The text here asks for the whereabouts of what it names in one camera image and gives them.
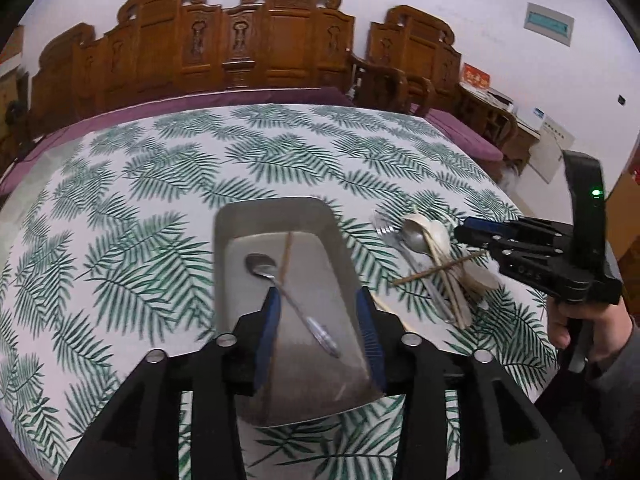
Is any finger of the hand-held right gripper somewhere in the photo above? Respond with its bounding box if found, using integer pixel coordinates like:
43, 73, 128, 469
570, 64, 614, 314
465, 217, 572, 242
454, 224, 570, 262

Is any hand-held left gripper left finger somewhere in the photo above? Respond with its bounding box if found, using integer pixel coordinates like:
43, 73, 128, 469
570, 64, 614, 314
59, 287, 283, 480

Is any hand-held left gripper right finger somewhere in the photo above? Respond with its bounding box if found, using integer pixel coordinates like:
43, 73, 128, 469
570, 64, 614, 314
356, 286, 581, 480

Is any white plastic spoon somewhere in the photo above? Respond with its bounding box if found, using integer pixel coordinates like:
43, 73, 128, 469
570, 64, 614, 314
427, 219, 490, 311

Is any white soup spoon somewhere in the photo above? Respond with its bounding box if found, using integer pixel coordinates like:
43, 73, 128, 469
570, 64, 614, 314
403, 213, 502, 295

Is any metal spoon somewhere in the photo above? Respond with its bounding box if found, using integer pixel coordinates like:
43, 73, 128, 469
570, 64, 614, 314
244, 253, 342, 359
401, 220, 458, 323

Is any dark brown chopstick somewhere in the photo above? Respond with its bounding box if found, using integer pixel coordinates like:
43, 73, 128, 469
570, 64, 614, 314
391, 251, 487, 288

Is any metal tray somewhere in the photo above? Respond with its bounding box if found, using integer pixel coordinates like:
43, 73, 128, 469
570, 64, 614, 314
212, 196, 388, 428

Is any metal fork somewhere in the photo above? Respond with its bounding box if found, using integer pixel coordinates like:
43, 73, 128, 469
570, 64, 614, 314
385, 227, 453, 322
371, 211, 441, 311

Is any person's right forearm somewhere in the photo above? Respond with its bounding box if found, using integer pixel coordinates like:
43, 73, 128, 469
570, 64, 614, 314
587, 316, 640, 466

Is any person's right hand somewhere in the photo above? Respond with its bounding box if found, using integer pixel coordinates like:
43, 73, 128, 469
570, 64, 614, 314
547, 292, 637, 363

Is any cardboard box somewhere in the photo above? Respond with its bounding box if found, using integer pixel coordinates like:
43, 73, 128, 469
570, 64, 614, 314
605, 170, 640, 261

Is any white plastic bag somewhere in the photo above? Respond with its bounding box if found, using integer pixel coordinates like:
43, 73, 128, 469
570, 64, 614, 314
500, 157, 522, 187

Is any wooden side table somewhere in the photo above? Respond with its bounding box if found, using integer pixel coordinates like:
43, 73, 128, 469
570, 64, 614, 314
457, 82, 533, 171

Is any purple armchair cushion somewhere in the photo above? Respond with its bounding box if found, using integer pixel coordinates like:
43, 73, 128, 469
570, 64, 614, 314
410, 107, 503, 163

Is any white board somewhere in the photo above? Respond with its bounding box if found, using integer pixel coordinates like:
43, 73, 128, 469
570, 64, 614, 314
527, 120, 576, 183

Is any white box with blue label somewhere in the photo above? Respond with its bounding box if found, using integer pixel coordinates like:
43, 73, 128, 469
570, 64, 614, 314
515, 105, 543, 133

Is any stack of white papers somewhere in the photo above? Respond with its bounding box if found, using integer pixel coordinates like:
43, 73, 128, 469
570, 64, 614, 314
487, 87, 516, 111

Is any red box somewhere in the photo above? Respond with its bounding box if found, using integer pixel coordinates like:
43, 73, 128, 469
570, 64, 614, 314
461, 63, 491, 92

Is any leaf print tablecloth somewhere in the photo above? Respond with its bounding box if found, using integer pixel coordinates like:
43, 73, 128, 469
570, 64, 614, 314
0, 102, 558, 480

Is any carved wooden armchair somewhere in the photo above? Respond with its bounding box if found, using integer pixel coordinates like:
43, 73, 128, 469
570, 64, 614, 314
347, 5, 463, 116

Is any carved wooden sofa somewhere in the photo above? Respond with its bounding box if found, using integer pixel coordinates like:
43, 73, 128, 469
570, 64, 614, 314
27, 0, 357, 133

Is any purple sofa cushion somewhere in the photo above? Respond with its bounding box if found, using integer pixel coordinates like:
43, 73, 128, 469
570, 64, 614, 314
0, 86, 356, 196

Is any grey wall panel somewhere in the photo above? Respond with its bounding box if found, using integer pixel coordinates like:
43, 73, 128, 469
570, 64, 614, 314
524, 2, 575, 47

